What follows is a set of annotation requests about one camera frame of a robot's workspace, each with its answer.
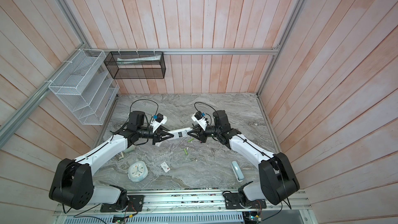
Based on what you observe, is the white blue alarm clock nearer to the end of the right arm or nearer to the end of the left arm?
the end of the left arm

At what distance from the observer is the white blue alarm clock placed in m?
0.81

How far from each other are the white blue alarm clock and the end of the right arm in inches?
12.8

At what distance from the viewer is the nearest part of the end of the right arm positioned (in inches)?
25.2

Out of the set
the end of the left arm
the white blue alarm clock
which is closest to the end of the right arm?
the end of the left arm
